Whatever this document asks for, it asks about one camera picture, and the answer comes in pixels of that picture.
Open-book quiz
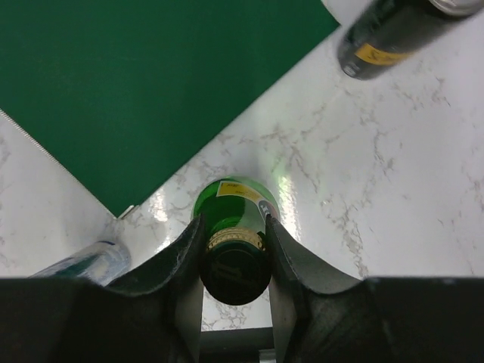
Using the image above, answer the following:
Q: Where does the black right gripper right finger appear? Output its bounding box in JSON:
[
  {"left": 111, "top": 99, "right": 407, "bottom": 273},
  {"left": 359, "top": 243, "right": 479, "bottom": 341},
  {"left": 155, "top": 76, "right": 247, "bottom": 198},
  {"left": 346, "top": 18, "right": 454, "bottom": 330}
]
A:
[{"left": 265, "top": 216, "right": 361, "bottom": 362}]

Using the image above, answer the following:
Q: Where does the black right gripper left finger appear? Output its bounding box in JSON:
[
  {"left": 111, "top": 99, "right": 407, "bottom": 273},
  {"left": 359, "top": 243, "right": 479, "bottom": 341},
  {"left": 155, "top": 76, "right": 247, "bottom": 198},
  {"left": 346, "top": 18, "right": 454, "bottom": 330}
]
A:
[{"left": 108, "top": 216, "right": 206, "bottom": 362}]

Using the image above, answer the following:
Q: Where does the green perrier bottle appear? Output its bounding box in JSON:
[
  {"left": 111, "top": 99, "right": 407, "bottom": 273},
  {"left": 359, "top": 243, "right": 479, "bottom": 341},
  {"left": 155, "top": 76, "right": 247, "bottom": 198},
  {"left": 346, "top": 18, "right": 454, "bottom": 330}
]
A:
[
  {"left": 337, "top": 0, "right": 455, "bottom": 81},
  {"left": 191, "top": 175, "right": 280, "bottom": 306}
]

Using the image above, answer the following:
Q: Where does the silver blue energy drink can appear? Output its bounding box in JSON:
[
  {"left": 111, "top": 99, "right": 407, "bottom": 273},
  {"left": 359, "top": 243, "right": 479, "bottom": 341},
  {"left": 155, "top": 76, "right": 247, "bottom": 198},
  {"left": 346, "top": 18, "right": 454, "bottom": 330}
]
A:
[{"left": 32, "top": 240, "right": 132, "bottom": 286}]

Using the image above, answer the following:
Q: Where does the green ring binder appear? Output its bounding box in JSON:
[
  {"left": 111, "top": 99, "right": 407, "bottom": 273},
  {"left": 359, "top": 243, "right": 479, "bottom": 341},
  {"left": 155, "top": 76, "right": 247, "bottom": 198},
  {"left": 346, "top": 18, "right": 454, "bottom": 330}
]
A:
[{"left": 1, "top": 1, "right": 338, "bottom": 216}]

